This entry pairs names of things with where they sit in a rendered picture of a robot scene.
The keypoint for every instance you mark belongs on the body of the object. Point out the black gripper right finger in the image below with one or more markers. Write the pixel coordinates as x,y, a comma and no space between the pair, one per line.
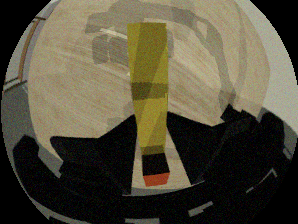
198,143

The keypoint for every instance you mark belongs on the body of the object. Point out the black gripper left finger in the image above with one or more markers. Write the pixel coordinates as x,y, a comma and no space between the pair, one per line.
113,152

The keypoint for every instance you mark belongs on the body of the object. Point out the yellow bar with black and red end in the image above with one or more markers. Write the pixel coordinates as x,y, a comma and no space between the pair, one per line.
148,63

